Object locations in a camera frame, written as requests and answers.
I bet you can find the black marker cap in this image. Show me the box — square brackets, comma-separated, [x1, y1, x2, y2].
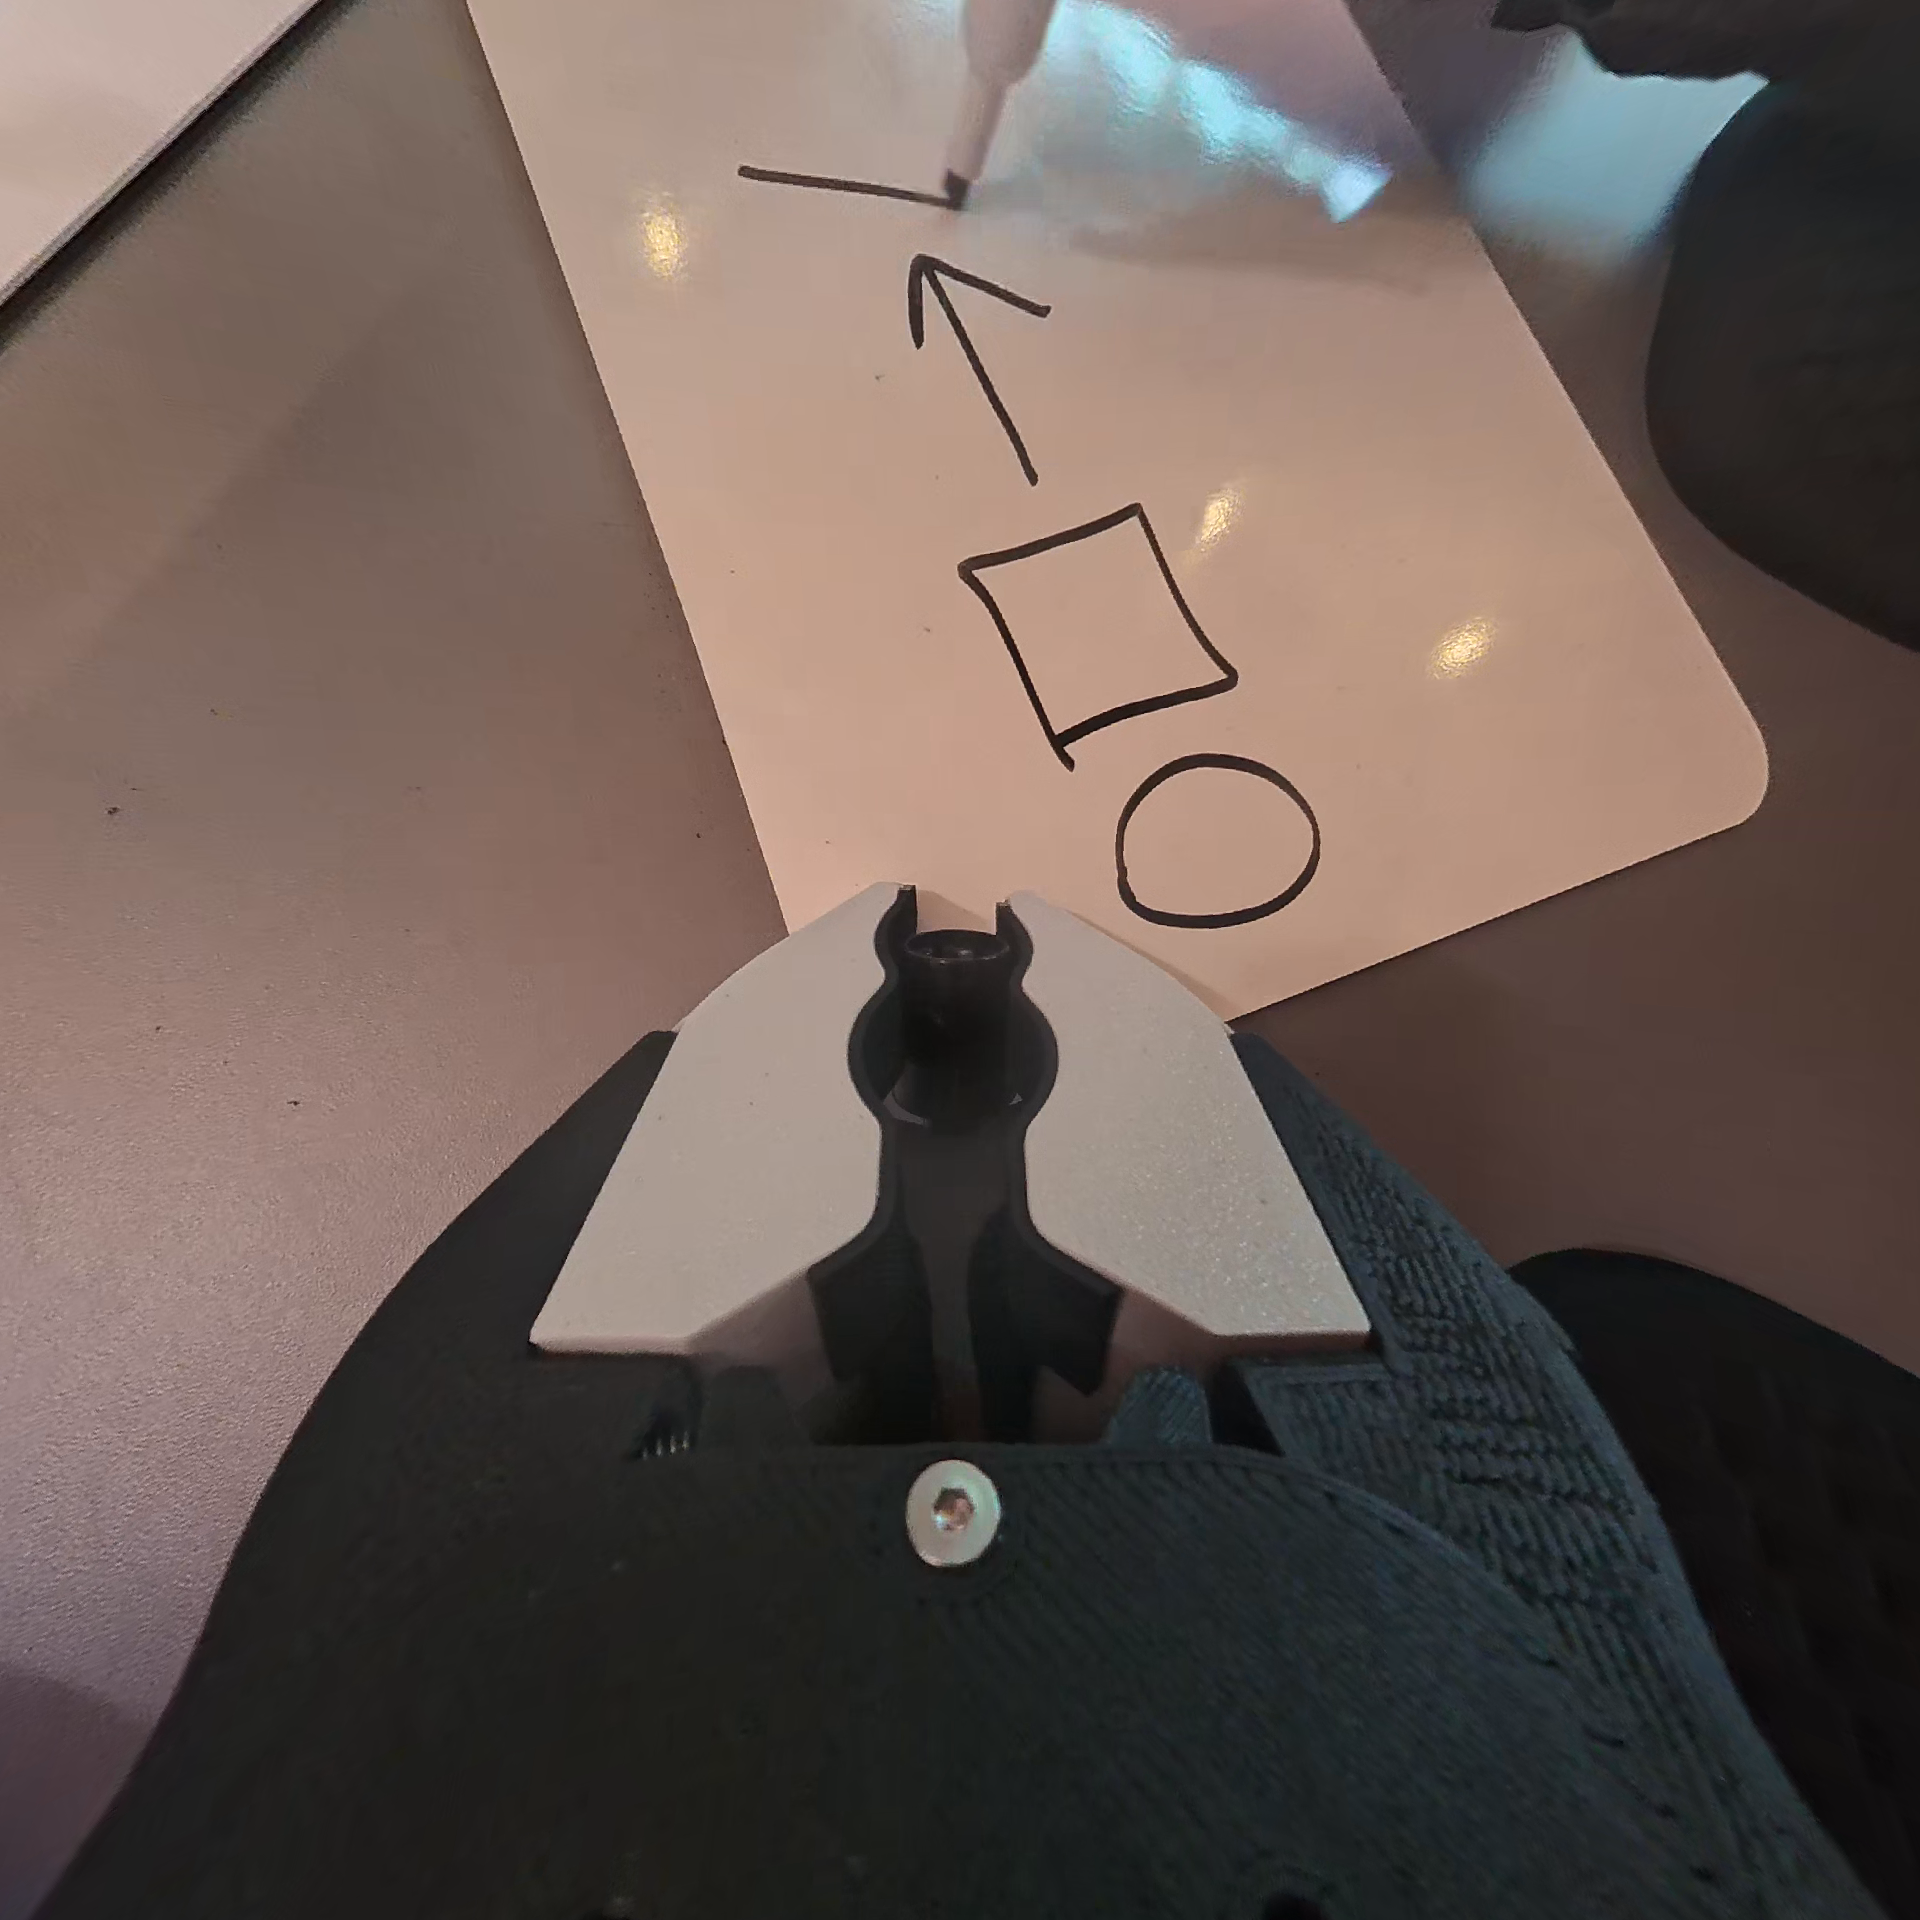
[895, 928, 1013, 1130]

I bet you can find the white whiteboard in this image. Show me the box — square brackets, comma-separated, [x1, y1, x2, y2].
[463, 0, 1768, 1030]

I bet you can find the person's dark clothing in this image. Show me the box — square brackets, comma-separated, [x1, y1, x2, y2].
[1507, 1247, 1920, 1920]

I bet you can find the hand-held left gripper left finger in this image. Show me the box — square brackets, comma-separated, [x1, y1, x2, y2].
[528, 883, 943, 1446]

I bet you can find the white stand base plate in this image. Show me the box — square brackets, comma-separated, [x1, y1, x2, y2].
[0, 0, 328, 305]

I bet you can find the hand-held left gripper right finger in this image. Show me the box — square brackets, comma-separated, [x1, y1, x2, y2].
[971, 893, 1373, 1443]

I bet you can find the black dry-erase marker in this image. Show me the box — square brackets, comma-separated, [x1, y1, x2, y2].
[934, 0, 1085, 213]

